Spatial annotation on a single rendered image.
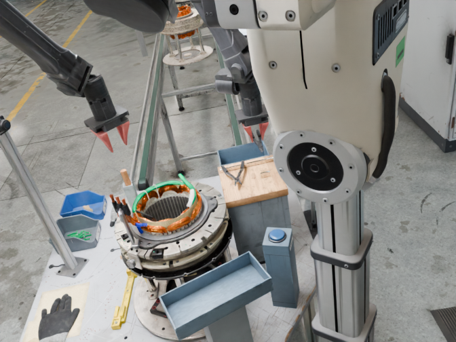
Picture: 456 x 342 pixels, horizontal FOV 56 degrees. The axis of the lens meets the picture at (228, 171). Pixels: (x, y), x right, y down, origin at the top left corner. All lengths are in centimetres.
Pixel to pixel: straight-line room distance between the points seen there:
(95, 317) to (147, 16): 113
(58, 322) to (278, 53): 116
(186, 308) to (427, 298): 155
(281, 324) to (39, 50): 93
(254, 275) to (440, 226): 182
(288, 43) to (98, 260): 126
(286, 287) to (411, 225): 159
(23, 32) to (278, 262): 81
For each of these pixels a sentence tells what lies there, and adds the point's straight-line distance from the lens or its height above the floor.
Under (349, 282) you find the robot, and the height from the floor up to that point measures 111.
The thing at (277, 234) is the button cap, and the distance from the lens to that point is 117.
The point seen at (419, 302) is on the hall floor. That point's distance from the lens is 238.
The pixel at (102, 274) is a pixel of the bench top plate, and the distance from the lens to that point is 162.
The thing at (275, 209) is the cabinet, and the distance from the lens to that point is 133.
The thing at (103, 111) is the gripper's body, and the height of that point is 142.
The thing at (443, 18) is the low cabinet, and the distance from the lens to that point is 316.
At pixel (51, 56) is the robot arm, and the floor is 160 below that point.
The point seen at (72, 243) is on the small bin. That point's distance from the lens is 174.
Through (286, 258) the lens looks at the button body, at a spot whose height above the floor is 99.
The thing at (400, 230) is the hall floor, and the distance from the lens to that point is 272.
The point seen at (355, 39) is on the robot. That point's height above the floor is 165.
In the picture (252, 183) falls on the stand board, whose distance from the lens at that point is 133.
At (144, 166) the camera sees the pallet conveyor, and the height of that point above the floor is 76.
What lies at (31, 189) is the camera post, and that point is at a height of 115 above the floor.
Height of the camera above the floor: 184
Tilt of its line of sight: 33 degrees down
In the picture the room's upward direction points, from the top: 12 degrees counter-clockwise
